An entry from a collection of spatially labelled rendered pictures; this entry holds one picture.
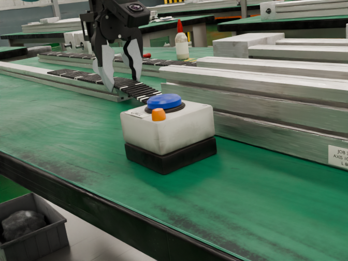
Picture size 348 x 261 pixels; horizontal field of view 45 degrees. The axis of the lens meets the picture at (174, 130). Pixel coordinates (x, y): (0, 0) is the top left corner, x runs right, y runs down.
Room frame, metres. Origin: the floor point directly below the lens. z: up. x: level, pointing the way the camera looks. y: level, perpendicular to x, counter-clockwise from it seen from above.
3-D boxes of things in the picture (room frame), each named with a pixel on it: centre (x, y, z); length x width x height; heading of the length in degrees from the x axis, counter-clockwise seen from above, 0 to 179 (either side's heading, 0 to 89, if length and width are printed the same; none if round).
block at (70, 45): (1.73, 0.34, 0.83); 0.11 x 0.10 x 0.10; 122
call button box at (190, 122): (0.47, 0.00, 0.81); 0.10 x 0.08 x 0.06; 125
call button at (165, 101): (0.47, 0.01, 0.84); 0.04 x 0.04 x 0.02
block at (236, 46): (0.78, -0.15, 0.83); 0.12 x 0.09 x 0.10; 125
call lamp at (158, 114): (0.43, 0.01, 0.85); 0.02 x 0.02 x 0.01
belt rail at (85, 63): (1.31, 0.21, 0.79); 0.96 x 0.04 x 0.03; 35
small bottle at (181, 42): (1.27, -0.05, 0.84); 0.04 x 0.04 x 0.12
